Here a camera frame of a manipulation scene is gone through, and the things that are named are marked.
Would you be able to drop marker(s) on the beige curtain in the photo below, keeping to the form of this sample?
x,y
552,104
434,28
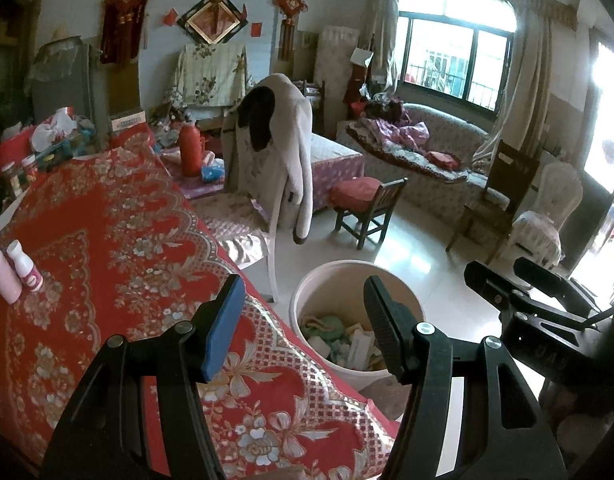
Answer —
x,y
384,35
529,85

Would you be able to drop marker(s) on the beige fleece coat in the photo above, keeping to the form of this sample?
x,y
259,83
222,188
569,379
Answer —
x,y
292,160

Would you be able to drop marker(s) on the red floral tablecloth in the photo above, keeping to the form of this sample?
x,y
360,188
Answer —
x,y
102,240

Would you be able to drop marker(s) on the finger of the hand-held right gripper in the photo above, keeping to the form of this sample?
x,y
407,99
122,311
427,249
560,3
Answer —
x,y
547,277
497,285

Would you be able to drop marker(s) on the glass jar white lid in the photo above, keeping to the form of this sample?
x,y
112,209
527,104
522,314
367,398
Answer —
x,y
9,177
29,169

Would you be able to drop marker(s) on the pile of clothes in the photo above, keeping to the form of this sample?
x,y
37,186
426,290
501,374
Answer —
x,y
392,130

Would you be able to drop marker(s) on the upright floral mattress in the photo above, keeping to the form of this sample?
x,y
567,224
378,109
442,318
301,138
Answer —
x,y
337,55

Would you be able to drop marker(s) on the large red knot ornament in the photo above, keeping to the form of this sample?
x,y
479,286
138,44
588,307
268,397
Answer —
x,y
124,20

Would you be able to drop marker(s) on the black garment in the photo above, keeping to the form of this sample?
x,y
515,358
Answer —
x,y
259,120

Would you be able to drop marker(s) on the white chair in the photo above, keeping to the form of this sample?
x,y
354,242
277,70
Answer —
x,y
273,270

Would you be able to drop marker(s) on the white green medicine box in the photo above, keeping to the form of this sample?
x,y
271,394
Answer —
x,y
359,347

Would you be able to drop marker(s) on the small dark wooden chair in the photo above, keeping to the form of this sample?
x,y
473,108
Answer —
x,y
382,210

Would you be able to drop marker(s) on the teal cloth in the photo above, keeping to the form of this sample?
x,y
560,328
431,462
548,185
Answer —
x,y
333,330

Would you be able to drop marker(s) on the white pill bottle pink label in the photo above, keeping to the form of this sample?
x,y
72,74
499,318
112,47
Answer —
x,y
29,270

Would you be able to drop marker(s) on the white plastic bucket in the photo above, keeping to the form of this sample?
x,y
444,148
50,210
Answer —
x,y
312,290

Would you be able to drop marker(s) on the floral checked cloth cover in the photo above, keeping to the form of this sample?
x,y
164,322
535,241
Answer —
x,y
212,75

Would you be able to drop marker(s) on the white plastic armchair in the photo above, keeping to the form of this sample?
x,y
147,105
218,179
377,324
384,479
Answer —
x,y
557,185

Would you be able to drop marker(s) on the red plastic basin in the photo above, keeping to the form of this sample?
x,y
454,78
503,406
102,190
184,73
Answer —
x,y
9,150

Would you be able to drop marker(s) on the blue plastic bag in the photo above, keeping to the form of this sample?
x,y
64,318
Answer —
x,y
213,170

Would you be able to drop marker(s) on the small red knot ornament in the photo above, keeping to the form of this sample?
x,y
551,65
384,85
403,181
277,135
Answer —
x,y
289,10

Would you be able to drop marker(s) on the red pillow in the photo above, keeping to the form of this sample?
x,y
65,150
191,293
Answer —
x,y
443,161

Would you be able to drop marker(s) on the purple covered table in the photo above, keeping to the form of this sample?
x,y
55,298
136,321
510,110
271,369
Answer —
x,y
337,160

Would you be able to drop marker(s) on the floral sofa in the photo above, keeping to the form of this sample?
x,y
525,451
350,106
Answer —
x,y
452,130

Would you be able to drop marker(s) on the pink water bottle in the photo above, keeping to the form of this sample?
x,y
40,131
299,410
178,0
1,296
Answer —
x,y
4,275

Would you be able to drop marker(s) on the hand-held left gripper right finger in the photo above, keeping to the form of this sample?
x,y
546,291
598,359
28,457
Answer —
x,y
384,330

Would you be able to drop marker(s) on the diamond wall decoration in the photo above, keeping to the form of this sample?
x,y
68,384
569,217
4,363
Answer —
x,y
212,20

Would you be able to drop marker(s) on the red seat cushion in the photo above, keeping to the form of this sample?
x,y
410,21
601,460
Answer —
x,y
354,192

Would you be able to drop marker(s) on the green blue box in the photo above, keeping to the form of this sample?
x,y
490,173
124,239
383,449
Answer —
x,y
54,155

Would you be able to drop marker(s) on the window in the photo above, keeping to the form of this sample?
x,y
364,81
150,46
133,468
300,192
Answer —
x,y
457,55

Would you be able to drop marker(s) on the tall wooden chair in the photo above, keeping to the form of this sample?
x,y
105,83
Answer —
x,y
512,170

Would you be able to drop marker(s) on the crumpled white bag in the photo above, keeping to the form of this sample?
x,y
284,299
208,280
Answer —
x,y
52,130

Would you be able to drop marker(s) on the red thermos flask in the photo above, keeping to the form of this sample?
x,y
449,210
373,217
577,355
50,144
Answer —
x,y
191,152

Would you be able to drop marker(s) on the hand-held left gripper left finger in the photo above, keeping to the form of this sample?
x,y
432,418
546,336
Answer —
x,y
224,330

